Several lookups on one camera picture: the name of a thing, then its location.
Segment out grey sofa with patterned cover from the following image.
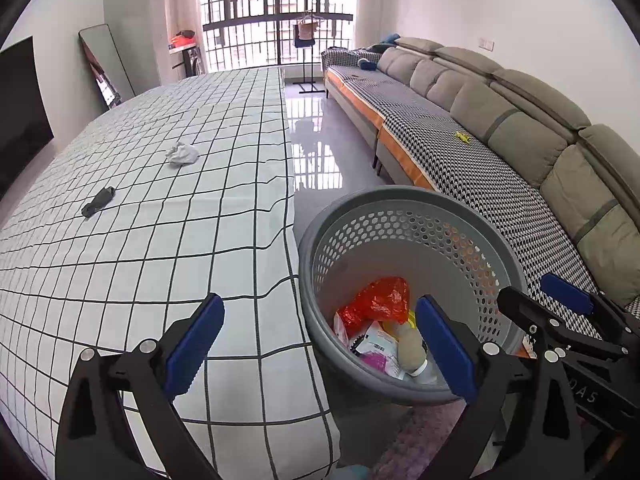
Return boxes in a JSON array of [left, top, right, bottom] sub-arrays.
[[321, 49, 640, 341]]

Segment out red plastic bag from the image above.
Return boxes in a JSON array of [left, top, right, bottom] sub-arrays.
[[336, 276, 411, 333]]

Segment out leaning floor mirror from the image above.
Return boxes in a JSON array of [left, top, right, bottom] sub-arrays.
[[78, 23, 136, 111]]

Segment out black window grille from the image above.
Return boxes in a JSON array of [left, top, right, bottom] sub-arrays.
[[200, 0, 356, 73]]

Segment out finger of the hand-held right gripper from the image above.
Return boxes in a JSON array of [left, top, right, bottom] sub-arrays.
[[540, 272, 640, 333], [497, 286, 627, 362]]

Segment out black television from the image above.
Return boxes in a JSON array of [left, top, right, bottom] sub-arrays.
[[0, 36, 55, 201]]

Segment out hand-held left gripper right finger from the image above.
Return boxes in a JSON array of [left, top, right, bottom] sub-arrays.
[[406, 296, 587, 480]]

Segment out white labelled packet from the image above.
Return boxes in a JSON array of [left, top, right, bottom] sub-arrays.
[[350, 321, 401, 358]]

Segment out purple rug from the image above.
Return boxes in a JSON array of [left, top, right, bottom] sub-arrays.
[[380, 400, 501, 480]]

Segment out white checked tablecloth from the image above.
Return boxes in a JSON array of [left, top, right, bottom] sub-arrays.
[[0, 66, 343, 480]]

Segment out grey perforated plastic basket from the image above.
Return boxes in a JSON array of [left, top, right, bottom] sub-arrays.
[[297, 186, 530, 408]]

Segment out white crumpled tissue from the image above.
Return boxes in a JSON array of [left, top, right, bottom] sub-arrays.
[[165, 142, 200, 168]]

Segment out pink snack wrapper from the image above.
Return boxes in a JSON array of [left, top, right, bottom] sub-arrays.
[[332, 310, 353, 343]]

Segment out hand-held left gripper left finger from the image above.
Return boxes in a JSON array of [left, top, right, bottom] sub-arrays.
[[55, 293, 226, 480]]

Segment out black clothes stand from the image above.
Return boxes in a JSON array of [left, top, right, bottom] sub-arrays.
[[292, 10, 323, 95]]

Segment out black crumpled cloth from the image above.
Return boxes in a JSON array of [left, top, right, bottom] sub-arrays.
[[81, 186, 117, 218]]

